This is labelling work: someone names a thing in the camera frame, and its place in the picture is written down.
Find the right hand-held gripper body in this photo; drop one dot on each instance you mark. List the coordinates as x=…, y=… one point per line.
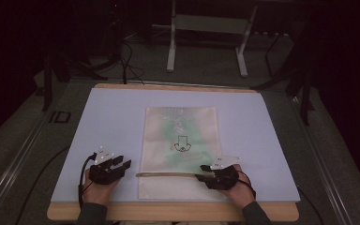
x=223, y=178

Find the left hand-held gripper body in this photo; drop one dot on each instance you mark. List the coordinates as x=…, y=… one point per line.
x=103, y=173

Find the beige printed tote bag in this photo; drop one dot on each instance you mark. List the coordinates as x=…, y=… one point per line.
x=181, y=134

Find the person's left hand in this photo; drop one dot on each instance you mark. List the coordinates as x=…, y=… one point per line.
x=97, y=192

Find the person's right hand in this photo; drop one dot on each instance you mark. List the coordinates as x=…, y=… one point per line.
x=242, y=193

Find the light blue table mat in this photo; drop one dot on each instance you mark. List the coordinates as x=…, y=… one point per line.
x=115, y=118

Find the wooden table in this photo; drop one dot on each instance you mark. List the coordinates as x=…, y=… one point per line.
x=168, y=212

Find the black metal stand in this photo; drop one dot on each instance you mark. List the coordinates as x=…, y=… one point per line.
x=300, y=84

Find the white metal stand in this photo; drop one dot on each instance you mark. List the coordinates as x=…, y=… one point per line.
x=209, y=24

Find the black floor bracket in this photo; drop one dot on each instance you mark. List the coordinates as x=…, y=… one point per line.
x=60, y=116

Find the metal floor rail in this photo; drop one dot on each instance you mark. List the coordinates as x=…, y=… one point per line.
x=328, y=168
x=9, y=175

